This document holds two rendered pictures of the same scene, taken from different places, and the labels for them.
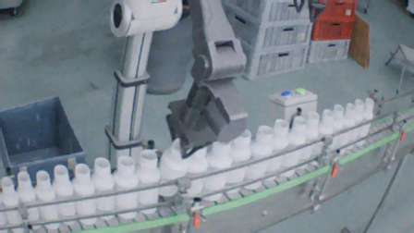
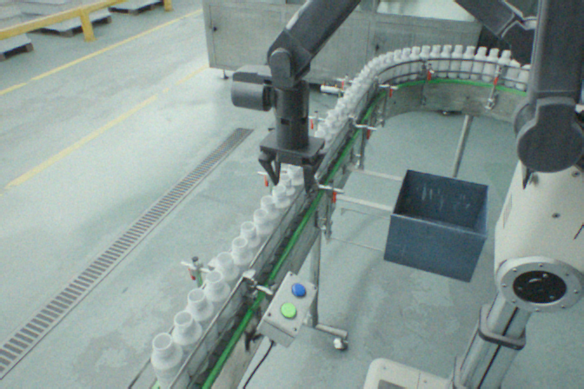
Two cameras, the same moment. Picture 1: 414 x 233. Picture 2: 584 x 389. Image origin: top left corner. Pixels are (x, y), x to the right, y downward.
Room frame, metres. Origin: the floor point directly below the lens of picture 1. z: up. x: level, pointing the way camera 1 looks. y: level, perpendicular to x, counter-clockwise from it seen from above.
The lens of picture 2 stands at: (1.94, -0.54, 1.85)
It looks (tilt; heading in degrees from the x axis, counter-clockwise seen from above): 36 degrees down; 150
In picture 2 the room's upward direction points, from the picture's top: straight up
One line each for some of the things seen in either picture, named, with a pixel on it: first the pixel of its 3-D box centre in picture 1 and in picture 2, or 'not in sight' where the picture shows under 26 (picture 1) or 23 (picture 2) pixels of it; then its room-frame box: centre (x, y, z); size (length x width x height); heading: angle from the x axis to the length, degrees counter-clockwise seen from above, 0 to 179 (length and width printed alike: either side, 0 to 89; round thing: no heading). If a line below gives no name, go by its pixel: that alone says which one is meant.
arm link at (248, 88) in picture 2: not in sight; (268, 76); (1.35, -0.24, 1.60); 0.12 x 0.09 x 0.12; 38
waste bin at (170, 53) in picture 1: (164, 37); not in sight; (3.15, 0.35, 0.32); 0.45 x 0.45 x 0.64
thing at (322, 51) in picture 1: (316, 39); not in sight; (4.23, -0.79, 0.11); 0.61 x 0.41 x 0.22; 131
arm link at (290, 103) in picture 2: not in sight; (288, 98); (1.38, -0.22, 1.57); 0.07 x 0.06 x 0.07; 38
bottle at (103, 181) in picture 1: (103, 190); (319, 153); (0.88, 0.19, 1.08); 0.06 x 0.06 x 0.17
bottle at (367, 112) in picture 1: (363, 121); (169, 365); (1.42, -0.51, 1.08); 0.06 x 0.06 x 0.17
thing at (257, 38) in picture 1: (268, 23); not in sight; (3.72, -0.30, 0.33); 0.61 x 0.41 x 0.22; 134
